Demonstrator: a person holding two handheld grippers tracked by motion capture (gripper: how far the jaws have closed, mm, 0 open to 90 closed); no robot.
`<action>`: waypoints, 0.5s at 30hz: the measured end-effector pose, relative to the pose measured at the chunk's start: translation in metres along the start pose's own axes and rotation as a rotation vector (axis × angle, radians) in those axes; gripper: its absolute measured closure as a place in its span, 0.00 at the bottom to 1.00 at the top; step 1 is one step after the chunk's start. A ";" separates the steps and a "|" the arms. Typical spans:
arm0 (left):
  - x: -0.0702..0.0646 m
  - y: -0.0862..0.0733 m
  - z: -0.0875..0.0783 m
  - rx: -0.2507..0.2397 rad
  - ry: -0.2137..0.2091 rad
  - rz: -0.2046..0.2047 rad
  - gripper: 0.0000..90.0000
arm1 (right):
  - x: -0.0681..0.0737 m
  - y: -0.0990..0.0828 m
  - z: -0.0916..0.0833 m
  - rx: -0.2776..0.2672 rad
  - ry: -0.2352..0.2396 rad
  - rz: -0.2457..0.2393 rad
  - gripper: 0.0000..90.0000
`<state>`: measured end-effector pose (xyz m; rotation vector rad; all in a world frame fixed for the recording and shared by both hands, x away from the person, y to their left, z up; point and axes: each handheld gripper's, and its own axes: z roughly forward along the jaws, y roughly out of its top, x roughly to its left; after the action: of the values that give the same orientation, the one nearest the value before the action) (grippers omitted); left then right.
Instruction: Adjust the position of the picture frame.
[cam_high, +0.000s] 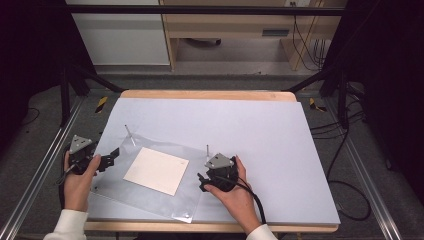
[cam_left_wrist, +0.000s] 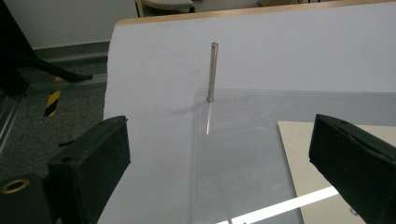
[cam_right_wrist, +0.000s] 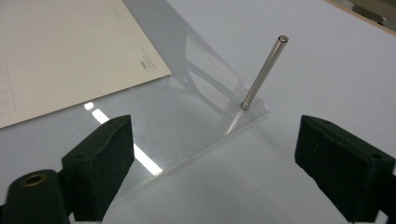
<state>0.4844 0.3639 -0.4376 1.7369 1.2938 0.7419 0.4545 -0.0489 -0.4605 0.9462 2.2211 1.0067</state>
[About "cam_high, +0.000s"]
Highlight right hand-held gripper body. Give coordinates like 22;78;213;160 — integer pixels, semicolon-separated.
204;152;240;193

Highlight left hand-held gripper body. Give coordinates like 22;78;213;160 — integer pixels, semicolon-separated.
68;134;101;175

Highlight clear acrylic photo frame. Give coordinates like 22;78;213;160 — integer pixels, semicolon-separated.
89;124;213;224

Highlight picture card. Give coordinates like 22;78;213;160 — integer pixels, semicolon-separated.
123;146;190;197

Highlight person's right hand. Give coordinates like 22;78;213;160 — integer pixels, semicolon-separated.
203;155;263;223

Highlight person's left hand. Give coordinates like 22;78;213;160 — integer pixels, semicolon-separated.
63;151;102;212

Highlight pale grey paper sheet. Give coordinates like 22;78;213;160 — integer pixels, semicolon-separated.
87;97;341;225

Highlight black metal stand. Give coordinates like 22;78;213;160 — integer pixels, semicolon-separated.
59;63;125;128
283;65;365;130

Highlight wooden table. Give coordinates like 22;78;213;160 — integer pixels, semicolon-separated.
83;89;340;234

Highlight white cabinet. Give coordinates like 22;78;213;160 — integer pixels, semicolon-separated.
65;0;171;66

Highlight black curtain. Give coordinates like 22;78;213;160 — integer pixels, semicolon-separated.
0;0;97;153
320;0;424;203

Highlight light wooden desk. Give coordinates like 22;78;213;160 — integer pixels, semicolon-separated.
159;0;348;72

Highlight black horizontal bar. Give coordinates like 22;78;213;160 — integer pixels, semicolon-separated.
66;4;346;17

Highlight aluminium rail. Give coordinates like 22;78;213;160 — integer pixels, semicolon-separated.
324;97;403;240
0;95;85;240

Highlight right hand-held gripper cable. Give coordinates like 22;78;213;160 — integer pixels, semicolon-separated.
215;175;267;225

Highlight hand-held gripper cable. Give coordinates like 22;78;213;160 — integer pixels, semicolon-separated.
215;175;267;225
55;146;76;210

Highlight left hand-held gripper cable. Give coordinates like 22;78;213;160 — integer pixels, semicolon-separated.
55;146;76;210

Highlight yellow-handled tool left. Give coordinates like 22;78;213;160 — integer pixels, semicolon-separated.
95;96;109;114

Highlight yellow-handled tool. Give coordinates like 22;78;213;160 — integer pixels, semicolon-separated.
95;96;109;114
308;97;328;113

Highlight thin black floor cable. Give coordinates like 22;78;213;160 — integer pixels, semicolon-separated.
20;106;41;128

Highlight yellow-handled tool right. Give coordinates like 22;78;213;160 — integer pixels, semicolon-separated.
308;97;328;113

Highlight black floor cables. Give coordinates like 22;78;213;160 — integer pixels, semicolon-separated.
309;109;372;222

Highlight black hanging cables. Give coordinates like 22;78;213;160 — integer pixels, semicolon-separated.
291;14;327;71

